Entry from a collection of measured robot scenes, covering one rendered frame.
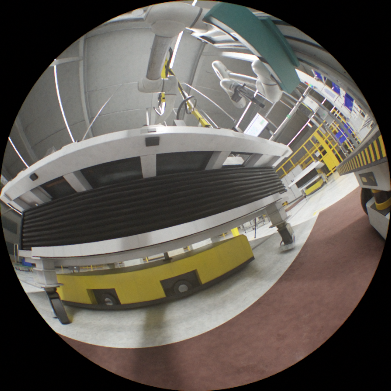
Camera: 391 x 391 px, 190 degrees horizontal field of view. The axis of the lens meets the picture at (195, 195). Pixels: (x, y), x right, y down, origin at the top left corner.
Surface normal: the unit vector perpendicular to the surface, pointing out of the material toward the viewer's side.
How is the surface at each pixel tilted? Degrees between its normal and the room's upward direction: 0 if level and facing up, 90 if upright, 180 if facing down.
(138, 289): 90
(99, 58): 176
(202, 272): 90
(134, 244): 90
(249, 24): 180
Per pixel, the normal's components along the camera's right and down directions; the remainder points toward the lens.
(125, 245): 0.26, -0.47
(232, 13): 0.33, 0.87
